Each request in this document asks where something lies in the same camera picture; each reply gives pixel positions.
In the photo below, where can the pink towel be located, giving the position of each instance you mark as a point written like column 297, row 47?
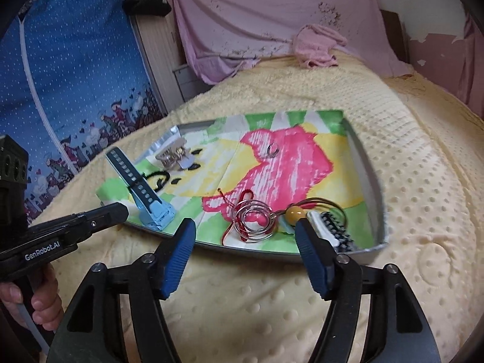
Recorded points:
column 317, row 41

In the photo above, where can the colourful cartoon tray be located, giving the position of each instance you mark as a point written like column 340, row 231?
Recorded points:
column 372, row 196

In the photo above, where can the blue printed cloth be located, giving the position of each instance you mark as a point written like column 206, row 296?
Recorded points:
column 75, row 64

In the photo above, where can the pink curtain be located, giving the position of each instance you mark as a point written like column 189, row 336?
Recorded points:
column 474, row 64

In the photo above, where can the dark brown board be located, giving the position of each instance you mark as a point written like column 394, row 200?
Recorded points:
column 393, row 34

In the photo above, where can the pink sheet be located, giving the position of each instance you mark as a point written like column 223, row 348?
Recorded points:
column 245, row 15

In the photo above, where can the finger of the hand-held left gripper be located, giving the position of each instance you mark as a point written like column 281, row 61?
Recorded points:
column 107, row 217

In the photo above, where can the person's left hand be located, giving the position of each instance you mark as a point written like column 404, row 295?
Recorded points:
column 49, row 302

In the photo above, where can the white hair clip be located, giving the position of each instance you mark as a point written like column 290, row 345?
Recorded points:
column 321, row 227

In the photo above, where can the yellow dotted blanket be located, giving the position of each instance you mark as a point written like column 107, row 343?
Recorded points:
column 416, row 177

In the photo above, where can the beige hair claw clip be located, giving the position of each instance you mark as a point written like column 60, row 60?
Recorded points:
column 170, row 157

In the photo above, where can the colourful painted paper sheet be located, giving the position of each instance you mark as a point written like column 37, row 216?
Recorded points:
column 287, row 158

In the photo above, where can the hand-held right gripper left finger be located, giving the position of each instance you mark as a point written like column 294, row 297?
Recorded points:
column 177, row 257

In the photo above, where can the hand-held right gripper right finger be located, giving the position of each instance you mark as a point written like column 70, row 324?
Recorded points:
column 312, row 257

